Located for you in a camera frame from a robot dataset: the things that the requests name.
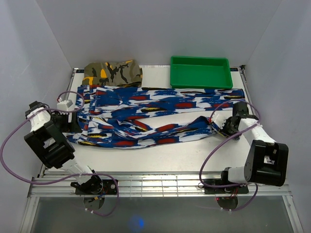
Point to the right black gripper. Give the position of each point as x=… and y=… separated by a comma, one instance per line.
x=227, y=121

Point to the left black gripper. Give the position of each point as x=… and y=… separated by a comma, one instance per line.
x=73, y=127

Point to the blue white red patterned trousers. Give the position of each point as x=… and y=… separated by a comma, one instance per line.
x=112, y=117

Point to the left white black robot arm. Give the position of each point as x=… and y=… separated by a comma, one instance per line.
x=48, y=142

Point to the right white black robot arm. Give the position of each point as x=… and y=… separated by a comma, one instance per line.
x=267, y=159

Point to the folded camouflage trousers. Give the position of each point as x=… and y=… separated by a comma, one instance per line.
x=119, y=74

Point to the green plastic tray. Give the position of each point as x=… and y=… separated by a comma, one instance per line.
x=200, y=72

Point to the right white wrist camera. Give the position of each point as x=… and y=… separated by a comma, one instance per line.
x=218, y=121

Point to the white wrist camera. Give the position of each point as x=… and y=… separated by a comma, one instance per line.
x=65, y=105
x=218, y=121

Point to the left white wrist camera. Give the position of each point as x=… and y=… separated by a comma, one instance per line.
x=65, y=105

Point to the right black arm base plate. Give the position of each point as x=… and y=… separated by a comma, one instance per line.
x=224, y=190

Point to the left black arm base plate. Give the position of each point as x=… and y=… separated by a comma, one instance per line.
x=106, y=187

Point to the aluminium table edge rail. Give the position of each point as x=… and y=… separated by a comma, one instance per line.
x=150, y=185

